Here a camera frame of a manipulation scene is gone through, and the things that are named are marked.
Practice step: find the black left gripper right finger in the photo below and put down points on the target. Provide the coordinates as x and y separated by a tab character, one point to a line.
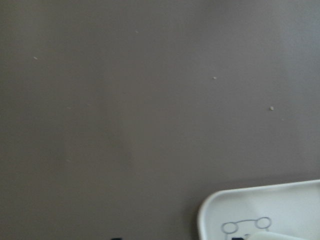
237	238

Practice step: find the beige rabbit tray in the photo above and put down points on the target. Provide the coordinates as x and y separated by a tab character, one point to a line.
290	208

